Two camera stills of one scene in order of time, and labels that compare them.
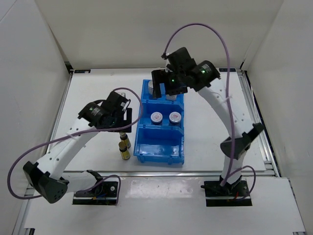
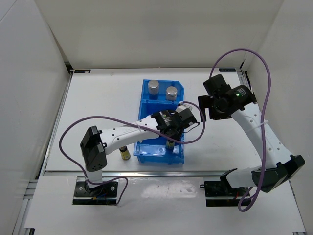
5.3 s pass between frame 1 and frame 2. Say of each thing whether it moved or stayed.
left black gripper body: moved
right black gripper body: moved
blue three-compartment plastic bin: stayed
